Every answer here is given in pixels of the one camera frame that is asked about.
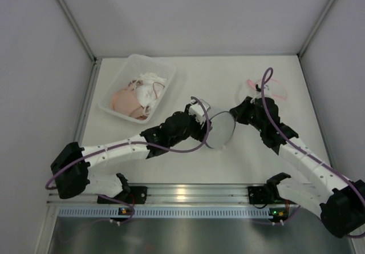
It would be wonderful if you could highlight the white perforated plastic basket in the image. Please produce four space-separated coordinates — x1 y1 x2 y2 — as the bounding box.
98 54 176 124

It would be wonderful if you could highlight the blue-trimmed mesh laundry bag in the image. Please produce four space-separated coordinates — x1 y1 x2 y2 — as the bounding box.
205 111 236 149

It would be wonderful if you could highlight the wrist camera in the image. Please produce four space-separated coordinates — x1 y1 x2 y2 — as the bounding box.
254 84 274 99
187 99 211 124

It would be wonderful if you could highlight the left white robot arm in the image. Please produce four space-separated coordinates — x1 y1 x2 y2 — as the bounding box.
46 100 210 201

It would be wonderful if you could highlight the grey slotted cable duct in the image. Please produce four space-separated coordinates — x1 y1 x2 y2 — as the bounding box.
58 206 287 219

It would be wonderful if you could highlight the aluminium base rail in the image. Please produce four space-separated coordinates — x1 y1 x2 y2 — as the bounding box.
48 183 317 205

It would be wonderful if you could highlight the aluminium frame post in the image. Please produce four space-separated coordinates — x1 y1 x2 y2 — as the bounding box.
297 0 338 60
55 0 97 63

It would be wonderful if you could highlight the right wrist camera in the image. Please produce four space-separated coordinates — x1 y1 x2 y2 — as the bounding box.
254 84 274 99

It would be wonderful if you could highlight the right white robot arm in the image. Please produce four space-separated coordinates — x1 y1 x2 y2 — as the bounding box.
229 96 364 238

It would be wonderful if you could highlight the right aluminium frame post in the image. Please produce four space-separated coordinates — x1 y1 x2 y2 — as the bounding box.
297 0 338 60

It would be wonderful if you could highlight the pink-trimmed mesh laundry bag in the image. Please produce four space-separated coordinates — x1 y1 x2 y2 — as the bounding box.
234 79 287 103

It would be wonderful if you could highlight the left aluminium frame post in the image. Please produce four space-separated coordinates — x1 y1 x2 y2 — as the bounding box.
55 0 97 63

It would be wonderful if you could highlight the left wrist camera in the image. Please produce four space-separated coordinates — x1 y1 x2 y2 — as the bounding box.
187 99 211 124

